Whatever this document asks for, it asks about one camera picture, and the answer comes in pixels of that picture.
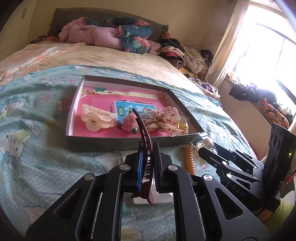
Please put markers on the beige bed blanket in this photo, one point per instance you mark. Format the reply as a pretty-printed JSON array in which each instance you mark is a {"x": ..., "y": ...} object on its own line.
[{"x": 146, "y": 65}]

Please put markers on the pink book with blue label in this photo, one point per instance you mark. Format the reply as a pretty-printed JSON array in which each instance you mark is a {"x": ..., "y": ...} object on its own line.
[{"x": 118, "y": 99}]

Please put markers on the hello kitty blue quilt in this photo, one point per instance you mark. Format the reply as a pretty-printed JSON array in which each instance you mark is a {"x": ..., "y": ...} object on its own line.
[{"x": 37, "y": 166}]

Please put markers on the peach floral blanket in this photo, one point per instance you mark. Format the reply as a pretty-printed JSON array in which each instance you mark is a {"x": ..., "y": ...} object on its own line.
[{"x": 30, "y": 57}]

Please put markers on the cream claw hair clip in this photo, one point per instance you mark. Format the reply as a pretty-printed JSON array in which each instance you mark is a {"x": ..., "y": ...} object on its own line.
[{"x": 96, "y": 119}]

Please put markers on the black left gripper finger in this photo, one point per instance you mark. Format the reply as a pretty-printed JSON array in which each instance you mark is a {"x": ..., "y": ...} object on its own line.
[
  {"x": 243, "y": 161},
  {"x": 227, "y": 171}
]

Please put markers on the polka dot sheer scrunchie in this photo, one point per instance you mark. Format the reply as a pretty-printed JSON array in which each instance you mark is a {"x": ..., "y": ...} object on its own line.
[{"x": 165, "y": 120}]

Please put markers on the cream built-in wardrobe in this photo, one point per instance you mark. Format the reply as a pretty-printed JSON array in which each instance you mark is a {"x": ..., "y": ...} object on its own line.
[{"x": 14, "y": 35}]

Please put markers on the dark red banana hair clip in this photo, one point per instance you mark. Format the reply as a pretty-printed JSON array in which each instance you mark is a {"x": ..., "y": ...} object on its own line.
[{"x": 148, "y": 163}]

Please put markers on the grey upholstered headboard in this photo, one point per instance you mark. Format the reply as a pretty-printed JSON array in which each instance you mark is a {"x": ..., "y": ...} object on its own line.
[{"x": 63, "y": 16}]

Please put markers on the pink quilted comforter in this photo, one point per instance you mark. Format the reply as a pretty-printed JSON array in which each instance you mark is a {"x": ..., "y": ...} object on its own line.
[{"x": 77, "y": 31}]

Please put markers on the cream curtain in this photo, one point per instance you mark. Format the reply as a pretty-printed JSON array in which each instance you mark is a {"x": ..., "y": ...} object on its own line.
[{"x": 217, "y": 70}]

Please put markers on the pile of clothes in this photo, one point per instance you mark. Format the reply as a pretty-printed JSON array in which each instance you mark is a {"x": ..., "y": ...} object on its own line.
[{"x": 192, "y": 63}]

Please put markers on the dark cardboard tray box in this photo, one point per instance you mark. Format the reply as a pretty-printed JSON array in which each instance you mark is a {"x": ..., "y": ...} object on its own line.
[{"x": 83, "y": 144}]

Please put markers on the dark clothes on windowsill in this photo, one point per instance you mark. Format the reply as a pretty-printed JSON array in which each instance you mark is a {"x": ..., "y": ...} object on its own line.
[{"x": 265, "y": 101}]

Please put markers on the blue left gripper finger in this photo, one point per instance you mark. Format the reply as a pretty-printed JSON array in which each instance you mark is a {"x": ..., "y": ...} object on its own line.
[
  {"x": 161, "y": 162},
  {"x": 140, "y": 159}
]

